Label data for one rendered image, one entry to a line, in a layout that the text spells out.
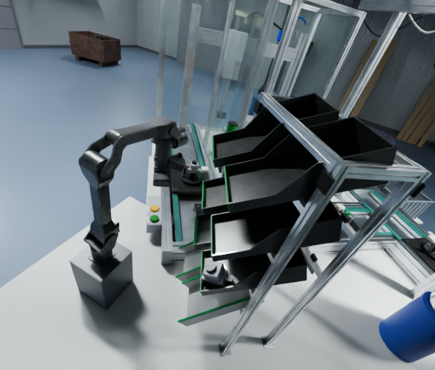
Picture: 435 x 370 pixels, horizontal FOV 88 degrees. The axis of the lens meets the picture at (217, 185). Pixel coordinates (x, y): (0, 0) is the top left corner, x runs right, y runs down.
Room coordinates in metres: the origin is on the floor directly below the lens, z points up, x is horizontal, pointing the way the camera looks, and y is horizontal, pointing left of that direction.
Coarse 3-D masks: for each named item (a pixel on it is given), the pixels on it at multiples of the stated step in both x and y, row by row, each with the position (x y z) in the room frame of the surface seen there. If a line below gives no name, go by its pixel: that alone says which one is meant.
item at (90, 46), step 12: (72, 36) 6.41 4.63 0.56; (84, 36) 6.39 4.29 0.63; (96, 36) 6.75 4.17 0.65; (108, 36) 7.16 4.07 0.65; (72, 48) 6.41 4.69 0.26; (84, 48) 6.40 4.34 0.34; (96, 48) 6.37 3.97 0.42; (108, 48) 6.56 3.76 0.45; (120, 48) 7.12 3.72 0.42; (96, 60) 6.38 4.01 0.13; (108, 60) 6.52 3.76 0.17
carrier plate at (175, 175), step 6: (186, 168) 1.21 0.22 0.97; (174, 174) 1.12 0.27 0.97; (180, 174) 1.13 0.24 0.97; (204, 174) 1.20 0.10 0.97; (174, 180) 1.06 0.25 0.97; (180, 180) 1.08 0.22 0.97; (204, 180) 1.14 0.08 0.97; (174, 186) 1.00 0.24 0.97; (180, 186) 1.01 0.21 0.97; (186, 186) 1.03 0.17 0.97; (192, 186) 1.04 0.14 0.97; (198, 186) 1.06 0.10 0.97; (174, 192) 0.97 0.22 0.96; (180, 192) 0.98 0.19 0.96; (186, 192) 0.99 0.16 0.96; (192, 192) 1.00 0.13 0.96; (198, 192) 1.01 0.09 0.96
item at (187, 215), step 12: (192, 156) 1.46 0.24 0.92; (204, 156) 1.43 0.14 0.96; (180, 204) 0.93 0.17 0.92; (192, 204) 0.95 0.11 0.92; (180, 216) 0.84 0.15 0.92; (192, 216) 0.86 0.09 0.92; (180, 228) 0.73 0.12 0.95; (192, 228) 0.78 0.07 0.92; (180, 240) 0.67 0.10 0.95; (192, 240) 0.71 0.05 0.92
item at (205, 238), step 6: (198, 216) 0.58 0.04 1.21; (204, 216) 0.59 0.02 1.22; (210, 216) 0.59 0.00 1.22; (198, 222) 0.57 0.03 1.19; (204, 222) 0.57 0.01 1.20; (210, 222) 0.57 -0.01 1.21; (198, 228) 0.54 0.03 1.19; (204, 228) 0.54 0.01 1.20; (210, 228) 0.54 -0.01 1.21; (198, 234) 0.52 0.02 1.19; (204, 234) 0.51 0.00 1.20; (210, 234) 0.51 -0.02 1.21; (198, 240) 0.49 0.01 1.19; (204, 240) 0.49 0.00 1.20; (210, 240) 0.49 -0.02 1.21; (198, 246) 0.46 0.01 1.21; (204, 246) 0.46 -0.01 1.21; (210, 246) 0.47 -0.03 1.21
